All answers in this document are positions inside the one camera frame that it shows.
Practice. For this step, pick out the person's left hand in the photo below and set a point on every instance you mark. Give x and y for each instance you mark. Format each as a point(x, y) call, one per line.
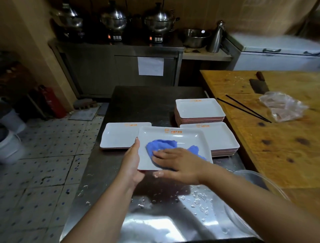
point(131, 165)

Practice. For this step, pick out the person's right hand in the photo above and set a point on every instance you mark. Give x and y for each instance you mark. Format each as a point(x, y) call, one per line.
point(187, 167)

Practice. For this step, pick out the blue cloth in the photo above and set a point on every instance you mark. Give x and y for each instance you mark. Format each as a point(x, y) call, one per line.
point(160, 145)

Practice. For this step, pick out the stack of white plates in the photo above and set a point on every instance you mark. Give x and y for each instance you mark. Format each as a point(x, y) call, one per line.
point(197, 107)
point(222, 137)

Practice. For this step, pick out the steel work table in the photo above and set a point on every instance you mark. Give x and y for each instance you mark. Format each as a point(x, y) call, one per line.
point(145, 105)

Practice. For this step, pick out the person's right forearm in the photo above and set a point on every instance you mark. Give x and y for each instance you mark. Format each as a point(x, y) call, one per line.
point(262, 207)

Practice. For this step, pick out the person's left forearm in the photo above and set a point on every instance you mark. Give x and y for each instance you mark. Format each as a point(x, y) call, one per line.
point(105, 215)

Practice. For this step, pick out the dark grey tile piece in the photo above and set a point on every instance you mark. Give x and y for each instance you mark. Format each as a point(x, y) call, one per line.
point(103, 109)

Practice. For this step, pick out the clear glass bowl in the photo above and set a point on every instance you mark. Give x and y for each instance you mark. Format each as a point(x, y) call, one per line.
point(252, 180)

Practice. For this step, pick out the loose light floor tile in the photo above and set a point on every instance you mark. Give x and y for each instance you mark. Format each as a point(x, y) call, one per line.
point(83, 114)

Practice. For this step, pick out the grey brick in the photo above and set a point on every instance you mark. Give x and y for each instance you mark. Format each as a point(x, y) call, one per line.
point(85, 103)

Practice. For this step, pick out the black chopstick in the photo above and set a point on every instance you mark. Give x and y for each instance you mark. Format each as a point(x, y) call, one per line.
point(248, 108)
point(242, 109)

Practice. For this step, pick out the red fire extinguisher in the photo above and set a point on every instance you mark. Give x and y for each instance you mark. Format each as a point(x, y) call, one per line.
point(53, 102)

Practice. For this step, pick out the wooden table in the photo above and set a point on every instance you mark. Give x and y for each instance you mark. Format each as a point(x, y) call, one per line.
point(287, 170)

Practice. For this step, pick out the white paper sheet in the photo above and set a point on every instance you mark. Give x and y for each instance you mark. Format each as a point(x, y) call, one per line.
point(150, 66)

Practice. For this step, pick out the stainless steel cabinet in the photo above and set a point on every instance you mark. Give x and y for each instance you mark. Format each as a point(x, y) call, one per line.
point(95, 70)

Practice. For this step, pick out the beige side counter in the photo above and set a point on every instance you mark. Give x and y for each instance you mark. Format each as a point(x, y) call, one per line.
point(207, 56)

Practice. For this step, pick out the crumpled clear plastic bag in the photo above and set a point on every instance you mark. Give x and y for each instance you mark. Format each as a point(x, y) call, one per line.
point(283, 106)

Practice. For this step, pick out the white plastic bucket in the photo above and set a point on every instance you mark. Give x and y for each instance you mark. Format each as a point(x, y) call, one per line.
point(11, 150)
point(13, 121)

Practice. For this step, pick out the steel basin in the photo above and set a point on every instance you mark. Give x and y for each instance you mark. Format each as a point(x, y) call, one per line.
point(195, 40)

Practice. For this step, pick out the black induction cooker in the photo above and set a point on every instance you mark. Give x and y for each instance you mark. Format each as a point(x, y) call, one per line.
point(115, 37)
point(157, 38)
point(71, 33)

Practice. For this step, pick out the steel jug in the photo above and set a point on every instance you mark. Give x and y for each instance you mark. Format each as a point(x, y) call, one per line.
point(216, 38)

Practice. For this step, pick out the white chest freezer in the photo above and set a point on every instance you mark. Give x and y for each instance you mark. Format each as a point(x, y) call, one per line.
point(275, 61)

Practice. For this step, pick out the dark storage rack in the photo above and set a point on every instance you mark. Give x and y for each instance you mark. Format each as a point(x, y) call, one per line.
point(17, 75)

